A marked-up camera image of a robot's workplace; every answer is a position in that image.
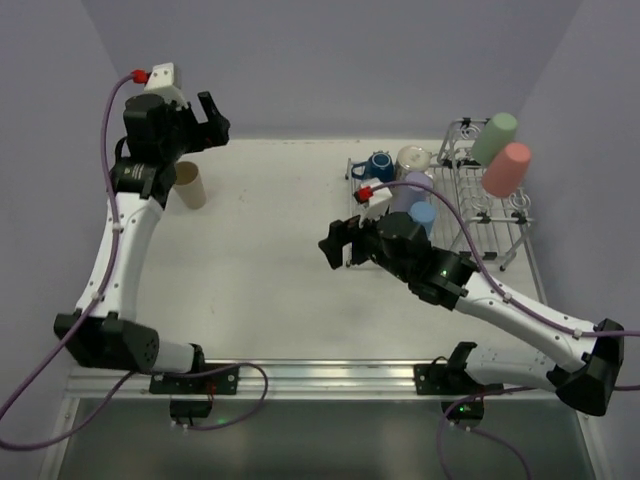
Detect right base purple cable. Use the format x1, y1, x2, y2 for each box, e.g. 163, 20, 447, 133
430, 387, 531, 480

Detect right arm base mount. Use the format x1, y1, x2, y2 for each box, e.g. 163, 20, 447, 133
413, 341, 504, 428

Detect white patterned mug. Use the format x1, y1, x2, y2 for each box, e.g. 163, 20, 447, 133
396, 145, 431, 178

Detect dark blue ceramic mug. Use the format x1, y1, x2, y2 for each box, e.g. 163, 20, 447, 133
350, 151, 395, 183

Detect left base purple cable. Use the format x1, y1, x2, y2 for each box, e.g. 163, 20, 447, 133
172, 360, 271, 432

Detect green plastic cup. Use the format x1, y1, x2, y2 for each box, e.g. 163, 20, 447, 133
471, 112, 519, 168

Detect pink plastic cup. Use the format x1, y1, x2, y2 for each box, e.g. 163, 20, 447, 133
481, 142, 532, 198

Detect light blue plastic cup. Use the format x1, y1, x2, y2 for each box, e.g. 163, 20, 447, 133
408, 201, 437, 237

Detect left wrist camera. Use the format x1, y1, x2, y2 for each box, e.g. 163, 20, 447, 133
144, 62, 181, 95

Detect metal wire dish rack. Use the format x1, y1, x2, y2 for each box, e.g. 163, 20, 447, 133
343, 116, 535, 274

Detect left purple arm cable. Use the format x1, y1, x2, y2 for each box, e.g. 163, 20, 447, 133
0, 69, 151, 449

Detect lavender plastic cup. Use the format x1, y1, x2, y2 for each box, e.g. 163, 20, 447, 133
390, 172, 434, 212

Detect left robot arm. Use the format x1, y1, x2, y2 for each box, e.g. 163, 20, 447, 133
54, 91, 230, 376

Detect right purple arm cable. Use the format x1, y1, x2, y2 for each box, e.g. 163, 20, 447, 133
359, 179, 640, 337

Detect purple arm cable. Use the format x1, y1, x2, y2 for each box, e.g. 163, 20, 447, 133
359, 179, 640, 337
0, 69, 151, 449

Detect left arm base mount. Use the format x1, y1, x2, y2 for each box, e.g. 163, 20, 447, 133
149, 363, 240, 427

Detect beige plastic cup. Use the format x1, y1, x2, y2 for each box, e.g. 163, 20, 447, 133
173, 161, 207, 210

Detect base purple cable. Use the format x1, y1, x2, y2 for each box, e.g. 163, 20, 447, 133
430, 387, 531, 480
172, 360, 271, 432

